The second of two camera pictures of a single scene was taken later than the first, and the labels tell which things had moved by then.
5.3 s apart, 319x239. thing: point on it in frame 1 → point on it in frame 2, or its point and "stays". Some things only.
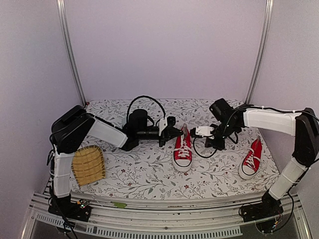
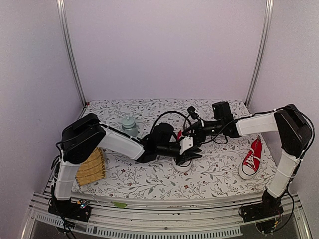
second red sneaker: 250,167 stays
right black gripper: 221,146 → 199,134
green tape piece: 119,205 stays
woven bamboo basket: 88,164 stays
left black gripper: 166,134 → 188,155
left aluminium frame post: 61,4 stays
